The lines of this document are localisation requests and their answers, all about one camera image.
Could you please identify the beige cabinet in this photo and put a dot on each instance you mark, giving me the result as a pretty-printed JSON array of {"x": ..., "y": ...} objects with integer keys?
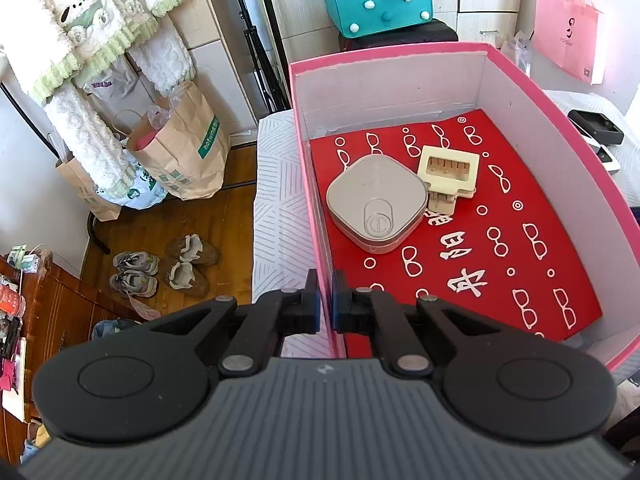
[{"x": 220, "y": 70}]

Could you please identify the white phone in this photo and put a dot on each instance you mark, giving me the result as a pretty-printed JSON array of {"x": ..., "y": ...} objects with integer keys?
[{"x": 607, "y": 157}]

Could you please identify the black tripod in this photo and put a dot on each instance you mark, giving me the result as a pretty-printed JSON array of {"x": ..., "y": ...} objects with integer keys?
[{"x": 257, "y": 55}]

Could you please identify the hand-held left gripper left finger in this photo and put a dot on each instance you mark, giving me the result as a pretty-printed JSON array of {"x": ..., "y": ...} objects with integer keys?
[{"x": 316, "y": 301}]

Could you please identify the black clothes rack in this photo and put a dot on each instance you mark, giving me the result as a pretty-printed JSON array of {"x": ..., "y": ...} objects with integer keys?
[{"x": 92, "y": 232}]

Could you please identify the large brown paper bag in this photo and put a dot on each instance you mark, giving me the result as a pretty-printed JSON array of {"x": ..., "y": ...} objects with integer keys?
[{"x": 190, "y": 150}]

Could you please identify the white green plush garment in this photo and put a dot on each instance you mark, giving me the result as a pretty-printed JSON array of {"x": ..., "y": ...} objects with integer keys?
[{"x": 75, "y": 125}]

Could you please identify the crumpled clear plastic bag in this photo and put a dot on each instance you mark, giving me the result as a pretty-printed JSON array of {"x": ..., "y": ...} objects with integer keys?
[{"x": 162, "y": 112}]

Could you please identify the cream plastic holder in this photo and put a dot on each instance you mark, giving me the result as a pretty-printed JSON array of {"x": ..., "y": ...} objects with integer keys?
[{"x": 424, "y": 172}]

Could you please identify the pink cardboard box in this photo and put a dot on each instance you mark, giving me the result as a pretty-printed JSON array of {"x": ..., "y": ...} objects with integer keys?
[{"x": 525, "y": 110}]

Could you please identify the dark suitcase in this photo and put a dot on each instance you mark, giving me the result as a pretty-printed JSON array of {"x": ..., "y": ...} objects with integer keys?
[{"x": 430, "y": 32}]

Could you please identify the pink tote bag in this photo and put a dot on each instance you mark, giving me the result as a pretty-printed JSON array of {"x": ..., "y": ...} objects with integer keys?
[{"x": 565, "y": 30}]

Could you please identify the small clear plastic bag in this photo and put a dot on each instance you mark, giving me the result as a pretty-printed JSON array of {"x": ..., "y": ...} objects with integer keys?
[{"x": 517, "y": 52}]

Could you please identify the wooden cabinet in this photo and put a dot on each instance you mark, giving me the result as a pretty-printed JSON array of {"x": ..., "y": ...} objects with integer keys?
[{"x": 65, "y": 305}]

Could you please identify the green white box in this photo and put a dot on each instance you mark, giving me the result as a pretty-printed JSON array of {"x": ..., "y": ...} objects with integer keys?
[{"x": 25, "y": 259}]

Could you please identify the beige square case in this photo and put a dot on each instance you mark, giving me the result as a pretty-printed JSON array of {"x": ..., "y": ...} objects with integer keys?
[{"x": 370, "y": 190}]

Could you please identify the black rectangular case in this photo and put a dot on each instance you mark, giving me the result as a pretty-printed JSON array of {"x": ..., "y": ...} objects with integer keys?
[{"x": 595, "y": 127}]

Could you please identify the red printed mat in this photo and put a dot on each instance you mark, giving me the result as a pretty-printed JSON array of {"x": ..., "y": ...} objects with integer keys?
[{"x": 475, "y": 260}]

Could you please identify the grey sneaker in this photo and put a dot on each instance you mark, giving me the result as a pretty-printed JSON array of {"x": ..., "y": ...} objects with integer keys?
[
  {"x": 132, "y": 284},
  {"x": 135, "y": 262}
]

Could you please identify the trash bin with grey bag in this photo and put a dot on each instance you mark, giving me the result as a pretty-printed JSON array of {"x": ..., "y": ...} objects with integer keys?
[{"x": 112, "y": 329}]

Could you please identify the grey plastic bag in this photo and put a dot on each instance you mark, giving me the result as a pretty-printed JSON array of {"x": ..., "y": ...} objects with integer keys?
[{"x": 112, "y": 92}]

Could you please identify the small brown paper bag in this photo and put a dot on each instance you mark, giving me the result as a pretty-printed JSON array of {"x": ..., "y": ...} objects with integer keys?
[{"x": 90, "y": 200}]

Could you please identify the pink cloth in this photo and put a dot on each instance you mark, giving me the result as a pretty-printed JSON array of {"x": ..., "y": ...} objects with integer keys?
[{"x": 146, "y": 141}]

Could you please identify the white green plastic bag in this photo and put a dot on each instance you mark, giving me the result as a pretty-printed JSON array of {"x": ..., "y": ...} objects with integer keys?
[{"x": 142, "y": 190}]

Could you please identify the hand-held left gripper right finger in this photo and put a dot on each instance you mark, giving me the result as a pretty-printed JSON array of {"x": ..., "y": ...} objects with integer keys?
[{"x": 338, "y": 301}]

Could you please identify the pink paper tag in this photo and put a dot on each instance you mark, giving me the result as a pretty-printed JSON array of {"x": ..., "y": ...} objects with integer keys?
[{"x": 144, "y": 307}]

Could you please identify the red container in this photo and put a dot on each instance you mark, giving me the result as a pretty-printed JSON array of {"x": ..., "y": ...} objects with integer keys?
[{"x": 11, "y": 301}]

